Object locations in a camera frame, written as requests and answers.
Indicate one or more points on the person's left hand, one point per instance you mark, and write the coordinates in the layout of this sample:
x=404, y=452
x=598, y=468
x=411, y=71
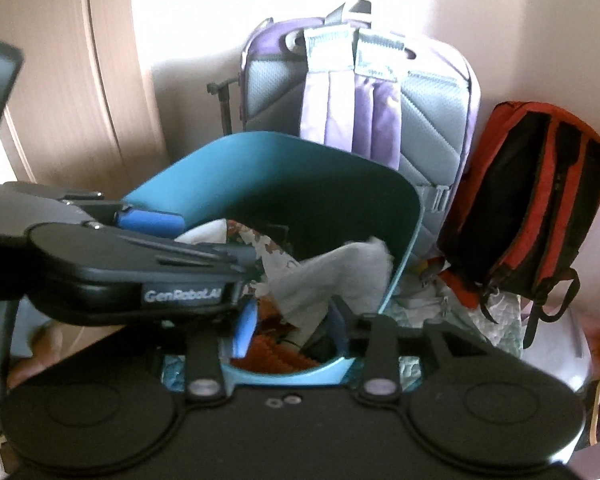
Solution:
x=35, y=355

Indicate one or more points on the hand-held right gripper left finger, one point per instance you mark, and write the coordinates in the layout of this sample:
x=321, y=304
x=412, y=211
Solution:
x=245, y=332

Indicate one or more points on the white zippered pouch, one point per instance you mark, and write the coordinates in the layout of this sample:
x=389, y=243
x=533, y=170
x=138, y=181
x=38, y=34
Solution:
x=425, y=295

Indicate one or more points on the floral printed wrapper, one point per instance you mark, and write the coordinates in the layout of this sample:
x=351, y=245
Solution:
x=260, y=245

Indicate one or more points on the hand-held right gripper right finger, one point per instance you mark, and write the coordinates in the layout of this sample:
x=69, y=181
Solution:
x=380, y=355

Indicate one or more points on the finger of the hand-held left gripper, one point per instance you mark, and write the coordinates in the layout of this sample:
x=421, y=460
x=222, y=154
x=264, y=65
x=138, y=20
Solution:
x=150, y=221
x=230, y=255

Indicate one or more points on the teal plastic waste bin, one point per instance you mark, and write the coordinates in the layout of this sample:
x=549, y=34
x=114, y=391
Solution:
x=280, y=175

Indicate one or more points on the white paper towel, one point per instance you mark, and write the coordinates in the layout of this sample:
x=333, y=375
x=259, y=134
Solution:
x=330, y=275

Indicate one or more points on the beige door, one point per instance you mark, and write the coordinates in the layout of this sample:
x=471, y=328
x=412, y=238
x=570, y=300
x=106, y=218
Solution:
x=80, y=85

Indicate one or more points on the purple grey backpack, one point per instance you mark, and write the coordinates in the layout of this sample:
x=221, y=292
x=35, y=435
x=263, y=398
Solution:
x=430, y=125

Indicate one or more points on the teal white chevron quilt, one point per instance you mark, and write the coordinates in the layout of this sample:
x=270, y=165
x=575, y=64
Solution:
x=500, y=330

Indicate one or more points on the red foam mesh net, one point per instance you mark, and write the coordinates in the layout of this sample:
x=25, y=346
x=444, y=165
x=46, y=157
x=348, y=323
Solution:
x=275, y=357

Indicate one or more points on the red black backpack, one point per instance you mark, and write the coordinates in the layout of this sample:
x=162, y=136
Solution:
x=525, y=200

